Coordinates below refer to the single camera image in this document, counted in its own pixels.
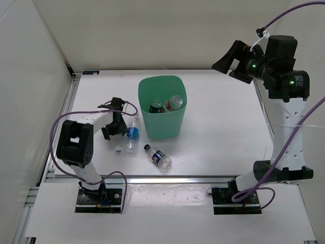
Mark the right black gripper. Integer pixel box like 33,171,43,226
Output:
211,41,273,84

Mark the clear unlabelled plastic bottle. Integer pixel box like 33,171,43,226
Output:
109,134,127,155

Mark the black label small bottle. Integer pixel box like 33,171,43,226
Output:
149,100,163,113

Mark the red label red cap bottle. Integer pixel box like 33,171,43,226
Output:
162,95,183,112

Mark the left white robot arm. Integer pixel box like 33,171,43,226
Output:
56,110,127,203

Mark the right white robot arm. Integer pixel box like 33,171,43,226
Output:
212,36,314,203

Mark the green plastic bin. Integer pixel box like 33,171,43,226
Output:
138,75,187,139

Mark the blue label water bottle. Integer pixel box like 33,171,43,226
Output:
125,115,141,156

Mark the small Pepsi bottle black cap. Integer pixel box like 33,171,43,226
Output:
143,144,173,171

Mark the left blue corner label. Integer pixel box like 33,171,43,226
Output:
82,70,100,75

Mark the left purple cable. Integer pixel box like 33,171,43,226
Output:
49,100,139,214

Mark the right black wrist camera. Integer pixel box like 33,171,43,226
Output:
265,35,298,59

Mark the left aluminium rail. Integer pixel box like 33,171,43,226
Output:
38,73,82,185

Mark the aluminium rail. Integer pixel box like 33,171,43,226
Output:
24,172,234,207
38,73,82,185
252,78,274,143

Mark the right aluminium rail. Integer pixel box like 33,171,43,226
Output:
252,78,274,143

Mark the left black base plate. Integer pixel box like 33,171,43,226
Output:
75,184,123,214

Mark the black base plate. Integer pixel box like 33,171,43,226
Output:
207,187,262,216
75,184,123,214

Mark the front aluminium rail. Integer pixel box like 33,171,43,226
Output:
24,172,234,207

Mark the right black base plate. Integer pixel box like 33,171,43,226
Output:
207,187,262,216

